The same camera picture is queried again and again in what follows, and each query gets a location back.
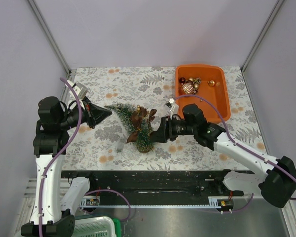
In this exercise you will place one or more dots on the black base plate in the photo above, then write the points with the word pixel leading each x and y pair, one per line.
pixel 155 183

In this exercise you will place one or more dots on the clear led battery box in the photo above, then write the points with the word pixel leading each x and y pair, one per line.
pixel 120 147

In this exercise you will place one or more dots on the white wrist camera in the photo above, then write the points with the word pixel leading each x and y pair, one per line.
pixel 172 107
pixel 80 90

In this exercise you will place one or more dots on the large gold striped bauble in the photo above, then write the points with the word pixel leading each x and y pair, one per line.
pixel 187 88

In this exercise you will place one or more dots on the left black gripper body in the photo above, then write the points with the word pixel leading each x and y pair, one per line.
pixel 73 117

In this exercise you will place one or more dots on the small green christmas tree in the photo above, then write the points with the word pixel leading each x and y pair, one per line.
pixel 124 112

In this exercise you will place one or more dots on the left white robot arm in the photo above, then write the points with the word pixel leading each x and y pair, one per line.
pixel 51 216

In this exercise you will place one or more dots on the small gold striped bauble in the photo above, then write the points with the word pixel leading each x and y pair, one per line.
pixel 211 83

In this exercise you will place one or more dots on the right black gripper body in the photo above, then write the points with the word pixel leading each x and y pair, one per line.
pixel 178 128

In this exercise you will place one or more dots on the orange plastic bin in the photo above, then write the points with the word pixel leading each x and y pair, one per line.
pixel 217 95

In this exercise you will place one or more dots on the brown ribbon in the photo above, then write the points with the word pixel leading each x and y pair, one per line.
pixel 151 114

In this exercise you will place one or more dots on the white plastic basket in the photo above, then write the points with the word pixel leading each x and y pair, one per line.
pixel 94 227

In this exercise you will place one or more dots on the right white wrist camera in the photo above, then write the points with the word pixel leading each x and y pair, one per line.
pixel 172 107

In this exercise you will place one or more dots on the green plastic basket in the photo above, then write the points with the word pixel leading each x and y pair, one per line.
pixel 117 226

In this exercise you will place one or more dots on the white slotted cable duct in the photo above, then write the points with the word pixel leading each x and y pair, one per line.
pixel 146 201

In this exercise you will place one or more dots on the small dark red bauble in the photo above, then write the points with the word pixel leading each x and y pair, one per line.
pixel 182 80

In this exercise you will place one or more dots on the matte brown bauble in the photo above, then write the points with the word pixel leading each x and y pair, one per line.
pixel 190 82

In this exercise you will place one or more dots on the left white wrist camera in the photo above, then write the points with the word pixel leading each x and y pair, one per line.
pixel 80 90

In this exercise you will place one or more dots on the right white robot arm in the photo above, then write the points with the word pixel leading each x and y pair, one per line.
pixel 272 178

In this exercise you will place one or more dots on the brown ribbon bow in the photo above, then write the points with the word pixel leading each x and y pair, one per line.
pixel 136 122

